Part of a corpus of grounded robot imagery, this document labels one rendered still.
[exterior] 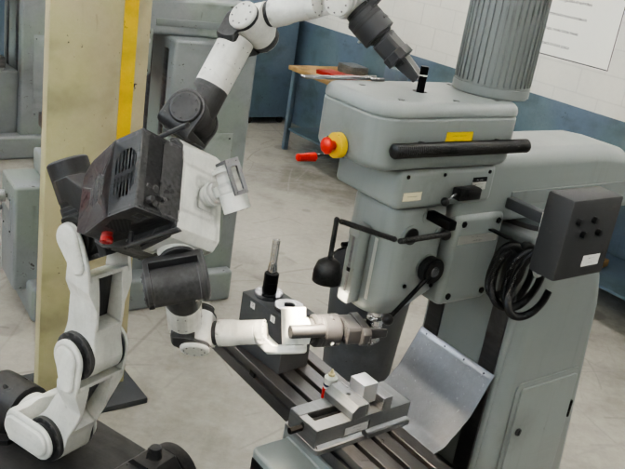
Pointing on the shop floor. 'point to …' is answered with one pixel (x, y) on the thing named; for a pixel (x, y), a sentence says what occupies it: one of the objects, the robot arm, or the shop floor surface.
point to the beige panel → (84, 141)
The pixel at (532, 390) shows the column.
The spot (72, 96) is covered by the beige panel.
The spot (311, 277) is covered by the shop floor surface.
